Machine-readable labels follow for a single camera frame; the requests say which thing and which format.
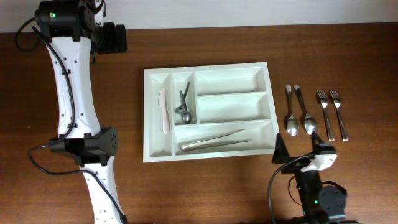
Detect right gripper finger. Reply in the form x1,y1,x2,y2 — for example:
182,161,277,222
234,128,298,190
272,133,290,164
311,131,324,146

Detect steel spoon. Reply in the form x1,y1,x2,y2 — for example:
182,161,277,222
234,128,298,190
285,85,299,136
294,85,317,135

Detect steel serving tongs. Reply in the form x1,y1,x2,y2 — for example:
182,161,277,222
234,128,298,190
178,129,251,152

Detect pink plastic knife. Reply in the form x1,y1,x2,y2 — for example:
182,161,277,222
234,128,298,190
158,88,170,134

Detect small steel teaspoon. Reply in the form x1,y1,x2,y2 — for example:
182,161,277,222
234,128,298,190
175,82,190,114
181,110,192,124

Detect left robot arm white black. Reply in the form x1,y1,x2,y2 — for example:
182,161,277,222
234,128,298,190
34,1,128,223

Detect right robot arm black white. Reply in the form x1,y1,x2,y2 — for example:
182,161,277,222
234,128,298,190
267,132,348,224

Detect steel fork left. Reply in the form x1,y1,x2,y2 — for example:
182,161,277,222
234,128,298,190
317,90,335,142

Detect steel fork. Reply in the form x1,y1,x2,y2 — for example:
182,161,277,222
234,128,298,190
317,90,335,142
329,90,349,141

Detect steel fork right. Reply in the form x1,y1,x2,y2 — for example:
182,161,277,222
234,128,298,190
329,90,349,141

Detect white plastic cutlery tray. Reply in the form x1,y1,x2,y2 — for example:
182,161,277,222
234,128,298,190
143,62,279,162

